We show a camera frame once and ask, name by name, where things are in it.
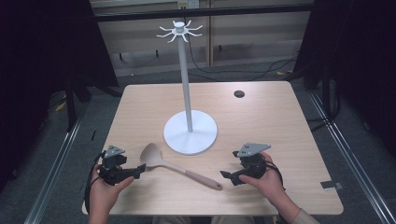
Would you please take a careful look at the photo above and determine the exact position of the white wall socket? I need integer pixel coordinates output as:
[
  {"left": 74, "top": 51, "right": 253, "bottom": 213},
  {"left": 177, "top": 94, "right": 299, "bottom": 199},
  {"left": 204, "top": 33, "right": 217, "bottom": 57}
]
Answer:
[{"left": 177, "top": 0, "right": 201, "bottom": 10}]

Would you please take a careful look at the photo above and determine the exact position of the person's left hand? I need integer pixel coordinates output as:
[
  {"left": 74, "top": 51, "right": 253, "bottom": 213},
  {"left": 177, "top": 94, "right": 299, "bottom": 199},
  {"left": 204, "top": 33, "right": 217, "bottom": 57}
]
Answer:
[{"left": 89, "top": 163, "right": 135, "bottom": 216}]

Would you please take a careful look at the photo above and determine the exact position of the black curtain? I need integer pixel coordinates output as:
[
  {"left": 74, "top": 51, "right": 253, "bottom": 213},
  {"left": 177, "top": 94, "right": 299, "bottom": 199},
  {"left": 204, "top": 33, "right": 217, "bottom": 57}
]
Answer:
[
  {"left": 292, "top": 0, "right": 396, "bottom": 158},
  {"left": 0, "top": 0, "right": 120, "bottom": 190}
]

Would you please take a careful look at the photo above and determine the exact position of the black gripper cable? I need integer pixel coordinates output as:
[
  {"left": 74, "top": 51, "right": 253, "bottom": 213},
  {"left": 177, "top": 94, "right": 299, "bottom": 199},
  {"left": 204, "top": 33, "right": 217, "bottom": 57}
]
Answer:
[
  {"left": 262, "top": 153, "right": 287, "bottom": 191},
  {"left": 83, "top": 150, "right": 106, "bottom": 217}
]

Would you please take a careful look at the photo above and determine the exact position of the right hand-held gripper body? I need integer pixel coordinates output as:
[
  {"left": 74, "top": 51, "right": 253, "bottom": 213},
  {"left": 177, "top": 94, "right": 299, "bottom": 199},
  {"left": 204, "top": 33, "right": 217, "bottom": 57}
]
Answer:
[{"left": 232, "top": 142, "right": 272, "bottom": 181}]

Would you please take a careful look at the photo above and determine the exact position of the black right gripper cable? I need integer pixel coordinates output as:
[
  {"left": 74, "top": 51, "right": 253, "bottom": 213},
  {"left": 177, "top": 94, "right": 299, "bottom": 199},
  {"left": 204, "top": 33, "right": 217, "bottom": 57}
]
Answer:
[{"left": 262, "top": 153, "right": 287, "bottom": 191}]

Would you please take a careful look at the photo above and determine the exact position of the grey tape strip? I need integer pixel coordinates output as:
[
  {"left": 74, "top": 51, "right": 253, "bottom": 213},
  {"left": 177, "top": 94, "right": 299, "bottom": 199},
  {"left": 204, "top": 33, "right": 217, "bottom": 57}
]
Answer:
[{"left": 319, "top": 180, "right": 345, "bottom": 190}]

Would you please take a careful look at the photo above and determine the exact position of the person's right hand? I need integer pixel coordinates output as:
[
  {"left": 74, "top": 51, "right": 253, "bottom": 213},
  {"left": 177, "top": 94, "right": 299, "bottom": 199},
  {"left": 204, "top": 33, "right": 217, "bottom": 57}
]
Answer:
[{"left": 238, "top": 151, "right": 286, "bottom": 204}]

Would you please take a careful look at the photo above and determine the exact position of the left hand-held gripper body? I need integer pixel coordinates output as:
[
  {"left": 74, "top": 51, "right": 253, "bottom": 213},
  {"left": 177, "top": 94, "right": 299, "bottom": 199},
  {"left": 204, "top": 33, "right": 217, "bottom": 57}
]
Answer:
[{"left": 98, "top": 145, "right": 138, "bottom": 187}]

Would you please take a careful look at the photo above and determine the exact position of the white hook stand rack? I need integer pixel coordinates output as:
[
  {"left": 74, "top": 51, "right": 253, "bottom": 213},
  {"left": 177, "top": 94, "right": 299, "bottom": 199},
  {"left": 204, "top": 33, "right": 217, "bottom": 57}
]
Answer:
[{"left": 156, "top": 20, "right": 219, "bottom": 156}]

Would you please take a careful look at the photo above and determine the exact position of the black floor cable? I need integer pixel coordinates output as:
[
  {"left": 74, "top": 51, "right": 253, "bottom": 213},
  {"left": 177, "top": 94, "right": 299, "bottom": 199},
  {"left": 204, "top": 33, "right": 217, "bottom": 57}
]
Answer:
[{"left": 186, "top": 38, "right": 299, "bottom": 83}]

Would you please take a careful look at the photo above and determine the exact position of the black horizontal bar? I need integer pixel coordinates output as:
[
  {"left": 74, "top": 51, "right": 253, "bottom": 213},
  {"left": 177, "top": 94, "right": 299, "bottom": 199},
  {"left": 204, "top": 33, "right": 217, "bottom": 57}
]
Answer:
[{"left": 92, "top": 3, "right": 316, "bottom": 23}]

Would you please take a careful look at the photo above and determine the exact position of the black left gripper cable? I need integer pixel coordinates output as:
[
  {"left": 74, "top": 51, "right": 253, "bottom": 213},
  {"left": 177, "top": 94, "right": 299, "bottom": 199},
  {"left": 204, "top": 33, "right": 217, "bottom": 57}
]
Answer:
[{"left": 83, "top": 150, "right": 106, "bottom": 217}]

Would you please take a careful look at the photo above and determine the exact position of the beige spoon with pink handle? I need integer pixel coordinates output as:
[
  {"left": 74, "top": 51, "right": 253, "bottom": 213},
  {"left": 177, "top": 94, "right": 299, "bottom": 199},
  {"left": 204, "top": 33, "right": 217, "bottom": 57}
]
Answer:
[{"left": 139, "top": 142, "right": 224, "bottom": 191}]

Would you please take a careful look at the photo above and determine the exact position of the metal floor rail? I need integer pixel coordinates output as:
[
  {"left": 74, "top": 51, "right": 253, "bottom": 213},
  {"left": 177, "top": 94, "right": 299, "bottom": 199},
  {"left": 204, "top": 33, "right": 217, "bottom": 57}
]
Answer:
[
  {"left": 23, "top": 116, "right": 84, "bottom": 224},
  {"left": 307, "top": 91, "right": 396, "bottom": 224}
]

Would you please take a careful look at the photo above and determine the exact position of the black metal stand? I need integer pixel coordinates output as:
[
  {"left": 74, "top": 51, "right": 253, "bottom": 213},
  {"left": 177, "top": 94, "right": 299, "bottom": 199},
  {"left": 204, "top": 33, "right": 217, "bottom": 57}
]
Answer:
[
  {"left": 306, "top": 60, "right": 343, "bottom": 132},
  {"left": 63, "top": 76, "right": 92, "bottom": 133}
]

